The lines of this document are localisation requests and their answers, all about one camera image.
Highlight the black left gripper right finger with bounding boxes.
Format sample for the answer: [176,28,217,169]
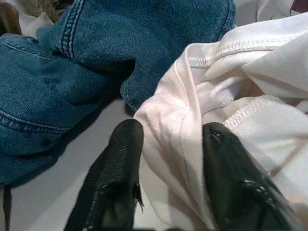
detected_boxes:
[203,122,304,231]

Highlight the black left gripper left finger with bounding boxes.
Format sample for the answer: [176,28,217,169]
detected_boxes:
[64,118,145,231]

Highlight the white shirt brown print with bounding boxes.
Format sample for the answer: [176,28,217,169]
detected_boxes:
[17,11,53,39]

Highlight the white shirt red print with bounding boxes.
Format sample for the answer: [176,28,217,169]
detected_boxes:
[133,0,308,231]

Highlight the blue denim jeans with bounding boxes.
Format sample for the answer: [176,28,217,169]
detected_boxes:
[0,0,238,189]

